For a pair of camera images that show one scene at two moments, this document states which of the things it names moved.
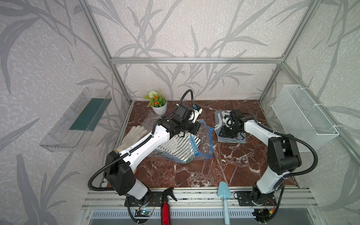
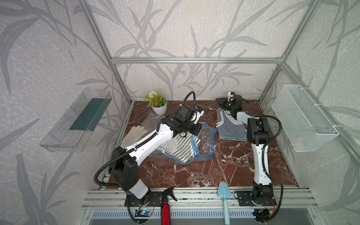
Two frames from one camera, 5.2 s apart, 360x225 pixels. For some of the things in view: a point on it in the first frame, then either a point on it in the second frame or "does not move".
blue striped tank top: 221,122 does not move
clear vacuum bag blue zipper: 183,148 does not move
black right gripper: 224,133 to 223,101
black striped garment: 181,146 does not move
